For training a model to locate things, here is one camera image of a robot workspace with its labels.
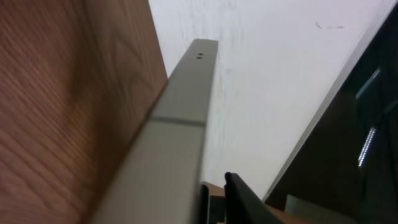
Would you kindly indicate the dark window frame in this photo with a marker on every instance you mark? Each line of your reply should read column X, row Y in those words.
column 346, row 170

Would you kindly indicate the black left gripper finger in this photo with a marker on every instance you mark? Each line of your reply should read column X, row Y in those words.
column 243, row 206

